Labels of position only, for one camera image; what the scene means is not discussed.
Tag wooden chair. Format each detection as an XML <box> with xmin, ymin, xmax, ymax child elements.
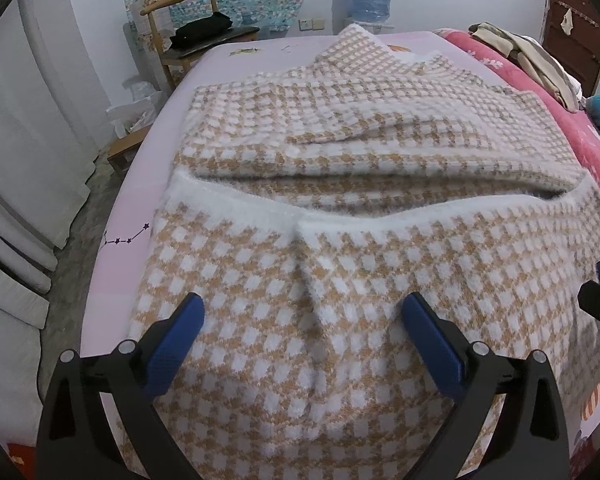
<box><xmin>140</xmin><ymin>0</ymin><xmax>261</xmax><ymax>86</ymax></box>

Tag black bag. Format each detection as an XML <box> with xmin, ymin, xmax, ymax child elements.
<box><xmin>170</xmin><ymin>12</ymin><xmax>233</xmax><ymax>51</ymax></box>

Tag red box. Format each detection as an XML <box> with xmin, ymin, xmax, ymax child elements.
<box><xmin>5</xmin><ymin>440</ymin><xmax>43</xmax><ymax>480</ymax></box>

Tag beige white houndstooth coat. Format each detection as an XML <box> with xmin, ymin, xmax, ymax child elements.
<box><xmin>122</xmin><ymin>24</ymin><xmax>600</xmax><ymax>480</ymax></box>

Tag beige clothes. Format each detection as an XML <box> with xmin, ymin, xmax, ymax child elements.
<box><xmin>467</xmin><ymin>22</ymin><xmax>581</xmax><ymax>111</ymax></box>

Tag clear plastic bags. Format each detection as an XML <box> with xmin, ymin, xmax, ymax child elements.
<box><xmin>107</xmin><ymin>75</ymin><xmax>163</xmax><ymax>138</ymax></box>

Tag pink floral blanket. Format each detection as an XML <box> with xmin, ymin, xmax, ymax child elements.
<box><xmin>432</xmin><ymin>29</ymin><xmax>600</xmax><ymax>221</ymax></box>

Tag white cloth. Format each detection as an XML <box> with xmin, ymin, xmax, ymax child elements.
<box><xmin>565</xmin><ymin>72</ymin><xmax>588</xmax><ymax>106</ymax></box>

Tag small wooden stool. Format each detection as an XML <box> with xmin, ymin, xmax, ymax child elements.
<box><xmin>107</xmin><ymin>125</ymin><xmax>153</xmax><ymax>176</ymax></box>

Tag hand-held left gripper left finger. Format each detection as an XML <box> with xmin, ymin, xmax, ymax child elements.
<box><xmin>36</xmin><ymin>292</ymin><xmax>205</xmax><ymax>480</ymax></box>

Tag white water dispenser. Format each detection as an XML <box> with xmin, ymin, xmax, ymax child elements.
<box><xmin>347</xmin><ymin>17</ymin><xmax>396</xmax><ymax>36</ymax></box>

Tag brown wooden door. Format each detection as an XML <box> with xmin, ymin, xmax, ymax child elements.
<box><xmin>542</xmin><ymin>0</ymin><xmax>600</xmax><ymax>96</ymax></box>

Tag white curtain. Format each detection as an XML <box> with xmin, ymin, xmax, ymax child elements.
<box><xmin>0</xmin><ymin>0</ymin><xmax>108</xmax><ymax>411</ymax></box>

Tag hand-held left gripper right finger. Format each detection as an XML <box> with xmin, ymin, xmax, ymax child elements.
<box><xmin>400</xmin><ymin>292</ymin><xmax>572</xmax><ymax>480</ymax></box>

